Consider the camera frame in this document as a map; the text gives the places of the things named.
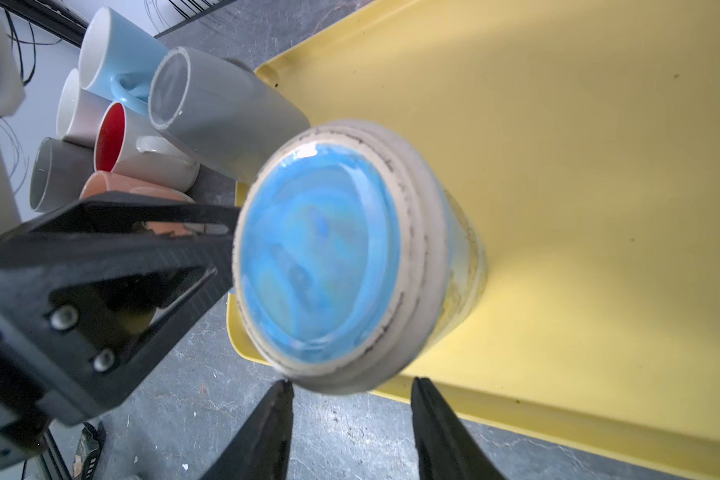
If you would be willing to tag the blue butterfly mug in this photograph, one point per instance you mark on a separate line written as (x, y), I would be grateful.
(350, 258)

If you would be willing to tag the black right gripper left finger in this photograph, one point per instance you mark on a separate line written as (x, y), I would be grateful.
(261, 447)

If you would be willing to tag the cream and orange mug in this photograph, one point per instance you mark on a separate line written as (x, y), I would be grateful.
(103, 182)

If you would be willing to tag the yellow plastic tray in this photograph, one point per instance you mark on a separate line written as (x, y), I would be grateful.
(582, 138)

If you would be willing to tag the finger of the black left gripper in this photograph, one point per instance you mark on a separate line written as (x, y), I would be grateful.
(91, 302)

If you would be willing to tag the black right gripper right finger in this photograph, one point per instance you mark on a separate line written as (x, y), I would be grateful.
(445, 448)

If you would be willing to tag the small cream mug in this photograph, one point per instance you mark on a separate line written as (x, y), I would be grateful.
(127, 144)

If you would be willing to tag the light blue mug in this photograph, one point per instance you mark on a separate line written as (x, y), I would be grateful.
(118, 60)

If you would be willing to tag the pink mug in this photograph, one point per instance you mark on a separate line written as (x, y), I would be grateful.
(79, 113)

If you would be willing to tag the grey mug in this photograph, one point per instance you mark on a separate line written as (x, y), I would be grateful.
(220, 113)
(60, 172)

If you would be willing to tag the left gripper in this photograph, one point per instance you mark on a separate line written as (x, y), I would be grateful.
(22, 424)

